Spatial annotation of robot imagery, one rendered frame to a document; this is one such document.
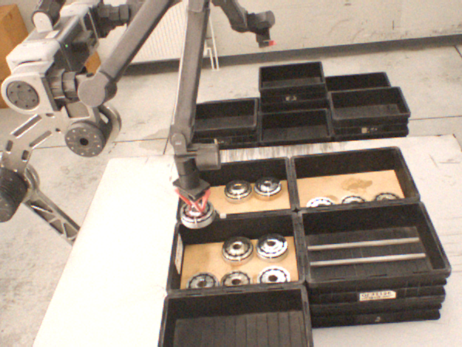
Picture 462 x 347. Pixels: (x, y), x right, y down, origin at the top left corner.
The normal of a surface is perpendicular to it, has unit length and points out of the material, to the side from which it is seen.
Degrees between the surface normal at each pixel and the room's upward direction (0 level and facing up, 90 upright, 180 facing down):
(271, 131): 0
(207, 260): 0
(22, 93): 90
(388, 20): 90
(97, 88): 69
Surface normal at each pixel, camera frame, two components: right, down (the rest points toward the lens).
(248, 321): -0.13, -0.78
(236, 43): -0.06, 0.62
